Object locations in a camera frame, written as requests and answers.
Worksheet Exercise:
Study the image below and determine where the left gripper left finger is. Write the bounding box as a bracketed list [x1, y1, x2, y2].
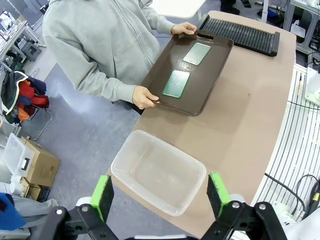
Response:
[47, 174, 118, 240]

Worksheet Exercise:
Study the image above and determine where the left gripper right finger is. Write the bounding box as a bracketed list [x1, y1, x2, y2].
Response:
[199, 172, 288, 240]

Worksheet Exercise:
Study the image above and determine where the brown plastic serving tray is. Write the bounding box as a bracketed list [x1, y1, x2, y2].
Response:
[140, 29, 235, 117]

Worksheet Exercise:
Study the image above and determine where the green perforated PCB board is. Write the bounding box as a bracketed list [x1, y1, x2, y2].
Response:
[182, 42, 212, 67]
[162, 70, 191, 100]

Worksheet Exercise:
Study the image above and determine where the person's right forearm grey sleeve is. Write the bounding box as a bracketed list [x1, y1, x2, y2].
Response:
[74, 62, 138, 104]

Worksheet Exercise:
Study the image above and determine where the person's left forearm grey sleeve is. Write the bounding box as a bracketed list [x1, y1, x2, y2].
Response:
[142, 7, 177, 35]

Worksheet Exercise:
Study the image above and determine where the person's right hand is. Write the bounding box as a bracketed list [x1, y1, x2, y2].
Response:
[131, 85, 161, 110]

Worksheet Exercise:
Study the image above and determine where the person's left hand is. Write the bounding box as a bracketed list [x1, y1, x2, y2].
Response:
[170, 21, 198, 36]

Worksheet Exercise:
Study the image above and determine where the clear plastic open box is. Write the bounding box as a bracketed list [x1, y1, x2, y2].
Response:
[110, 129, 208, 217]

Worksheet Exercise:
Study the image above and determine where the large cardboard box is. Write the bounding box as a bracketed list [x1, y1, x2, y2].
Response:
[20, 136, 62, 188]

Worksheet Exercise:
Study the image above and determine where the white round canister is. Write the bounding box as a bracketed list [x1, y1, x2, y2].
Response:
[9, 174, 24, 195]

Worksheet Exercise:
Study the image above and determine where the white slatted mounting platform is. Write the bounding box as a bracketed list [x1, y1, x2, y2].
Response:
[249, 62, 320, 226]

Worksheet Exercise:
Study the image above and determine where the bystander with blue apron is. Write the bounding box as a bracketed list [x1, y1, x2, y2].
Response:
[0, 192, 67, 232]

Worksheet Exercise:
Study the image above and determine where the clear lidded storage box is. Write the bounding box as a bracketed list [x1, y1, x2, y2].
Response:
[2, 132, 35, 177]

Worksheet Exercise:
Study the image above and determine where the pile of colourful clothes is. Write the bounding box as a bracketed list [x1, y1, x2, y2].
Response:
[0, 70, 50, 125]

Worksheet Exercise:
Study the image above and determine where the person in grey hoodie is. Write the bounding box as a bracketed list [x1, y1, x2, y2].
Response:
[42, 0, 177, 104]

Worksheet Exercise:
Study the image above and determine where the black slotted PCB rack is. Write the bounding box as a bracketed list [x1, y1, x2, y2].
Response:
[197, 13, 281, 58]

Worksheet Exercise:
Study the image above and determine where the grey plastic stool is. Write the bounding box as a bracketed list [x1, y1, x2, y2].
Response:
[21, 41, 43, 62]

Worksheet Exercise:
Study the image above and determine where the white workbench with clutter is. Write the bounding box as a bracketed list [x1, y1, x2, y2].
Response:
[0, 9, 46, 66]

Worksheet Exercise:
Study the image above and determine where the large white table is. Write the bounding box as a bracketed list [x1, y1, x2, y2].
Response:
[151, 0, 205, 20]

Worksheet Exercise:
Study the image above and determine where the thick black looped cable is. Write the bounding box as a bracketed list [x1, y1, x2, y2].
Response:
[263, 172, 320, 218]

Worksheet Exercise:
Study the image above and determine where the metal frame chair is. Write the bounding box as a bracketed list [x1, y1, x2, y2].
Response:
[14, 104, 55, 141]

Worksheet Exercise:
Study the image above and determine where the thin black cable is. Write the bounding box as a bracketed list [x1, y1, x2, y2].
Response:
[286, 99, 320, 111]

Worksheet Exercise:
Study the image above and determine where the aluminium profile frame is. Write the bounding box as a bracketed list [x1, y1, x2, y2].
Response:
[283, 0, 320, 55]

